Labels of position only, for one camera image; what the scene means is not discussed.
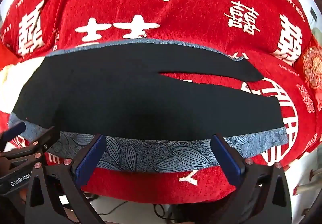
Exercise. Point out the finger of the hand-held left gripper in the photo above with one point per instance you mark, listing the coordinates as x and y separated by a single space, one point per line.
15 131
47 137

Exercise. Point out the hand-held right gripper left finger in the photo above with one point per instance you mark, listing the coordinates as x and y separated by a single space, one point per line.
89 161

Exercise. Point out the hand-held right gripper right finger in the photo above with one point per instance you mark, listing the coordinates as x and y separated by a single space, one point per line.
226 161

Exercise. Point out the black pants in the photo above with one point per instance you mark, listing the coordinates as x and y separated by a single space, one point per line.
125 100

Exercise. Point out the peach garment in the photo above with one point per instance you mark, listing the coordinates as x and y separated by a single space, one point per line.
15 83

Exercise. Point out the blue leaf-patterned cloth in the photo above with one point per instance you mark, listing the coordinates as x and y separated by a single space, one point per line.
163 156

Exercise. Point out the red pillow with gold pattern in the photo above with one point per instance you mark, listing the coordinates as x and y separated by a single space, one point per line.
312 68

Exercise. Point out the red printed blanket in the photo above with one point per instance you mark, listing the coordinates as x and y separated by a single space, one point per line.
176 12

